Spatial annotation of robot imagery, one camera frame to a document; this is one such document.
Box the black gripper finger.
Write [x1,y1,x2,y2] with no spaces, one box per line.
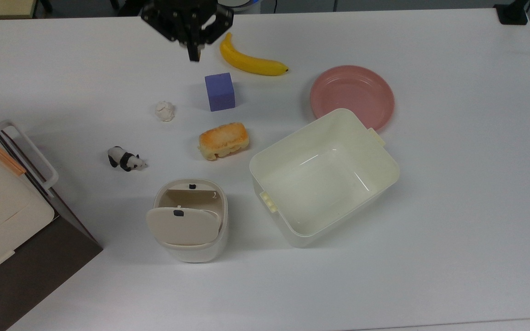
[195,9,235,62]
[141,10,196,62]

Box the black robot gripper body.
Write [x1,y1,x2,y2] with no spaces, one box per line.
[154,0,222,32]

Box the cream trash can with lid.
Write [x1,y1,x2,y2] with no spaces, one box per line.
[145,178,229,263]

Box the yellow banana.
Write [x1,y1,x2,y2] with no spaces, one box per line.
[219,32,289,77]

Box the purple foam cube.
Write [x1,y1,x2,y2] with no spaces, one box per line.
[204,72,236,112]

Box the white crumpled paper ball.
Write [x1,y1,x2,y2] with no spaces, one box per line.
[155,101,176,122]

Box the toasted bread loaf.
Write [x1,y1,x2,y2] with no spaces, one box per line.
[198,122,250,161]

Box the black and white panda figure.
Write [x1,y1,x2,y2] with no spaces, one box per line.
[107,146,148,172]

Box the pink round plate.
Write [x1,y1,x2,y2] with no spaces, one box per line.
[310,65,395,133]

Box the cream rectangular plastic bin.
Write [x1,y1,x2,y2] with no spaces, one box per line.
[249,108,401,249]

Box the dark brown wooden crate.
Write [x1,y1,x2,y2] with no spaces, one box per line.
[0,100,104,331]

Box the black table clamp mount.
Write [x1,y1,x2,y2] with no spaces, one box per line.
[494,0,530,25]

